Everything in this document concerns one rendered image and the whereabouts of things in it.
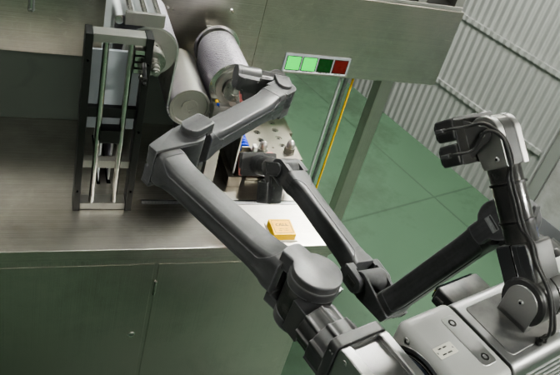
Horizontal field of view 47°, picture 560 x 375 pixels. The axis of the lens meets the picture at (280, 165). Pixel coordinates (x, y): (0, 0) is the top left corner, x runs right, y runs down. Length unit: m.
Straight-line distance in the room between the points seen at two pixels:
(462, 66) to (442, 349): 3.53
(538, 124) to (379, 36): 1.87
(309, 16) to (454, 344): 1.51
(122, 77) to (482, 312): 1.08
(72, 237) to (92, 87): 0.41
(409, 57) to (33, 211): 1.40
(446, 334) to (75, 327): 1.34
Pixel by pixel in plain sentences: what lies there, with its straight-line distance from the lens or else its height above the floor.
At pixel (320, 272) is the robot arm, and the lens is 0.95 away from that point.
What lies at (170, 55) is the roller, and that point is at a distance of 1.80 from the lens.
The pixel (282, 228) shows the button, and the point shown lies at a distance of 1.92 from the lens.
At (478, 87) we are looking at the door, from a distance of 4.26.
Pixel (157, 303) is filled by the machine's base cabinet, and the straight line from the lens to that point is 2.00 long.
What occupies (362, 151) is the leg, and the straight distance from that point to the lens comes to 2.84.
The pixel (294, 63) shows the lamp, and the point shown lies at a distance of 2.28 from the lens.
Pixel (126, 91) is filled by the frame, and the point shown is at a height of 1.29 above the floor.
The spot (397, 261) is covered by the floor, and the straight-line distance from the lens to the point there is 3.48.
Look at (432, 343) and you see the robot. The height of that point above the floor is 1.53.
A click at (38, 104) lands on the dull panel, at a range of 2.23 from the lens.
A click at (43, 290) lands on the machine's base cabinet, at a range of 1.91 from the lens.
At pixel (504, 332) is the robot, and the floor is 1.53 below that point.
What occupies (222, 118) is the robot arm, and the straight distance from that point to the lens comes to 1.29.
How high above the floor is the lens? 2.12
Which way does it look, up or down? 33 degrees down
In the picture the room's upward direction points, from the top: 16 degrees clockwise
